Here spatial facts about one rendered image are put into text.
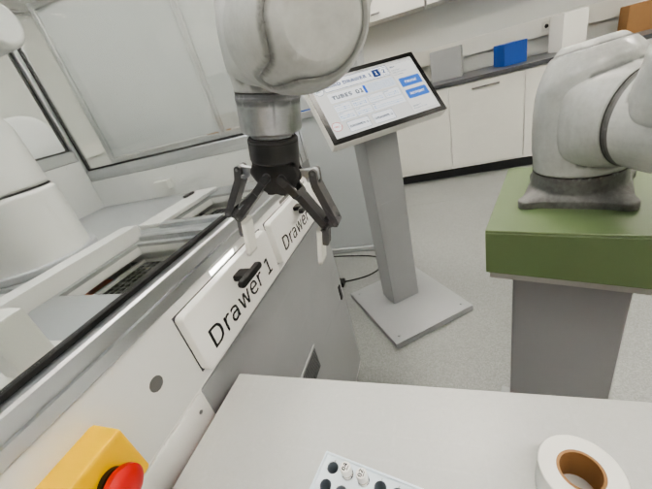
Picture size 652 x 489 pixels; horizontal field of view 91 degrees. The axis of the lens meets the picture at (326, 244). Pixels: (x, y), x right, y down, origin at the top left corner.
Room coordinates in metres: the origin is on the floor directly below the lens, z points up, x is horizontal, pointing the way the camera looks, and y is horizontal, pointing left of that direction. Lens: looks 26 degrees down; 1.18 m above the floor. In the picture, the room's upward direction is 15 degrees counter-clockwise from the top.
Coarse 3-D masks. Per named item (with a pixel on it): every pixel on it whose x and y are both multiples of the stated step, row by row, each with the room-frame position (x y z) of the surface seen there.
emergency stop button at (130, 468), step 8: (128, 464) 0.22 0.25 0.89; (136, 464) 0.22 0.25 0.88; (120, 472) 0.21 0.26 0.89; (128, 472) 0.21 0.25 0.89; (136, 472) 0.22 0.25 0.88; (112, 480) 0.20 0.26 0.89; (120, 480) 0.21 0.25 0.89; (128, 480) 0.21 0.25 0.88; (136, 480) 0.21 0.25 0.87; (104, 488) 0.20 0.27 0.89; (112, 488) 0.20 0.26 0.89; (120, 488) 0.20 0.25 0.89; (128, 488) 0.20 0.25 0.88; (136, 488) 0.21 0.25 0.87
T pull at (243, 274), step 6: (258, 264) 0.54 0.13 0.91; (240, 270) 0.54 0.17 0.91; (246, 270) 0.53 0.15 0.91; (252, 270) 0.52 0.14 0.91; (258, 270) 0.54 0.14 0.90; (234, 276) 0.52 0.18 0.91; (240, 276) 0.51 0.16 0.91; (246, 276) 0.50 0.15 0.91; (252, 276) 0.52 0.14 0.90; (240, 282) 0.49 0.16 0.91; (246, 282) 0.49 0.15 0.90
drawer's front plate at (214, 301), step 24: (264, 240) 0.65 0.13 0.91; (240, 264) 0.55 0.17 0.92; (264, 264) 0.62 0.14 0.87; (216, 288) 0.48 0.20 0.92; (240, 288) 0.53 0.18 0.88; (264, 288) 0.59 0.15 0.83; (192, 312) 0.42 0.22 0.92; (216, 312) 0.46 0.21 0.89; (192, 336) 0.40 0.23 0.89; (216, 336) 0.44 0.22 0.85; (216, 360) 0.41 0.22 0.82
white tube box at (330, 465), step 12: (324, 456) 0.23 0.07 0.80; (336, 456) 0.23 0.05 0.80; (324, 468) 0.22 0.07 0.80; (336, 468) 0.23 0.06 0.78; (324, 480) 0.21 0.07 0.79; (336, 480) 0.20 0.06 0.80; (348, 480) 0.20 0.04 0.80; (372, 480) 0.20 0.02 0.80; (384, 480) 0.19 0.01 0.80; (396, 480) 0.19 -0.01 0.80
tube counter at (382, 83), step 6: (390, 78) 1.45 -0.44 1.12; (366, 84) 1.42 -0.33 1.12; (372, 84) 1.42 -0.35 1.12; (378, 84) 1.42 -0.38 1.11; (384, 84) 1.42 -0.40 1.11; (390, 84) 1.43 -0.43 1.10; (354, 90) 1.40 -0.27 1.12; (360, 90) 1.40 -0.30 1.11; (366, 90) 1.40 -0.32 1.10; (372, 90) 1.40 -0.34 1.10
